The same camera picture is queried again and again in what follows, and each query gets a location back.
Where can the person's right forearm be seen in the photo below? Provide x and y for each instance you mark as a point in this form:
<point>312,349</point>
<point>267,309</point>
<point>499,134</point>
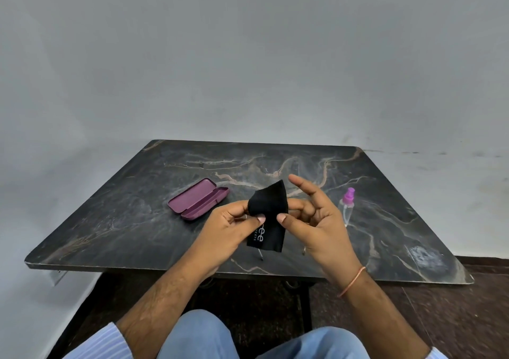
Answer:
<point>381,323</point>

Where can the person's left hand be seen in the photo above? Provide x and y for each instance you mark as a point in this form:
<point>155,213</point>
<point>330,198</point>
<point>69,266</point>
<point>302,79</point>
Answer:
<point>216,235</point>

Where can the blue jeans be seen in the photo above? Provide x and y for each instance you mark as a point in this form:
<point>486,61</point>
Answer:
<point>199,339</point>

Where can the person's right thumb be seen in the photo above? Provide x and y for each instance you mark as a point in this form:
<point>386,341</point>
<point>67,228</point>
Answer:
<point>292,225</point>

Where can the person's left thumb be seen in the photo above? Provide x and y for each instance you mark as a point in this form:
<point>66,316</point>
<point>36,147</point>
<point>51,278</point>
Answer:
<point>250,222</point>

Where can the light blue striped shirt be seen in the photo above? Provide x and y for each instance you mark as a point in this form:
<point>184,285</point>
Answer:
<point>99,345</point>

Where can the clear spray bottle pink cap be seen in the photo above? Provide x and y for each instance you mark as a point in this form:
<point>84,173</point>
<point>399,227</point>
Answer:
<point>348,207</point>

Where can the black cleaning cloth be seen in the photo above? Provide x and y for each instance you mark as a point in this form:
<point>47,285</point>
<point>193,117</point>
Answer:
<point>270,201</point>

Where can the person's left forearm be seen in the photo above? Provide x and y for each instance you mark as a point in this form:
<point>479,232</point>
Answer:
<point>159,311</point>

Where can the person's right hand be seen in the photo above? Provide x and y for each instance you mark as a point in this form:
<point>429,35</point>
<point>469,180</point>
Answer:
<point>326,235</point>

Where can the purple eyeglasses case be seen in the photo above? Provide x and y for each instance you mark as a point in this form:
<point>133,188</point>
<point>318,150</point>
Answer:
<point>195,200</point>

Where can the thin metal eyeglasses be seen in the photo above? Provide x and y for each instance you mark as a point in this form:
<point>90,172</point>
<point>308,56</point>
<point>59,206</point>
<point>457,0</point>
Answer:
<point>259,254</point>

